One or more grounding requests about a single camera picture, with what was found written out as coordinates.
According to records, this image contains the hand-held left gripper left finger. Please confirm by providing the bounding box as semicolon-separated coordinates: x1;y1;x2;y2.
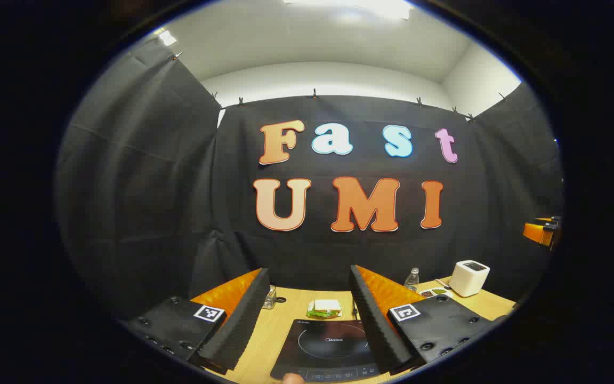
127;268;270;375

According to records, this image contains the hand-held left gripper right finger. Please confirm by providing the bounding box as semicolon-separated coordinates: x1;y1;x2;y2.
349;265;499;375

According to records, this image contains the black induction cooktop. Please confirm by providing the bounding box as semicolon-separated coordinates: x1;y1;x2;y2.
270;319;387;382

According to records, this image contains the sandwich on plate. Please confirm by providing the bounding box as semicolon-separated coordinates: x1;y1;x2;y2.
307;299;343;319

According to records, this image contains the white toaster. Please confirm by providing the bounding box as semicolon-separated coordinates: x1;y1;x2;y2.
449;260;490;298

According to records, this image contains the black backdrop cloth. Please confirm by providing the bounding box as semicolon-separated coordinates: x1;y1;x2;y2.
55;38;564;321

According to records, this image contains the large ceiling light panel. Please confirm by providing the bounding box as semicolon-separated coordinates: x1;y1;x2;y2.
283;0;412;20

